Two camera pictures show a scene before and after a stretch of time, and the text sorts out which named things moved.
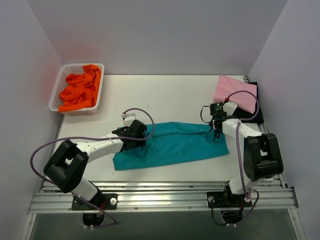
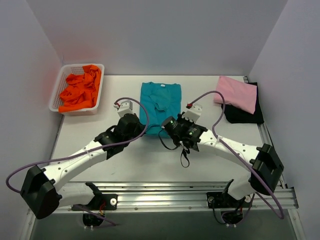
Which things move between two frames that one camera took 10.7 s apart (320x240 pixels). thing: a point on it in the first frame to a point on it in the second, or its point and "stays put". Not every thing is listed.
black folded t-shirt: [241, 114] stays put
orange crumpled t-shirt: [81, 90] stays put
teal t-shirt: [169, 143] to [159, 101]
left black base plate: [107, 201] stays put
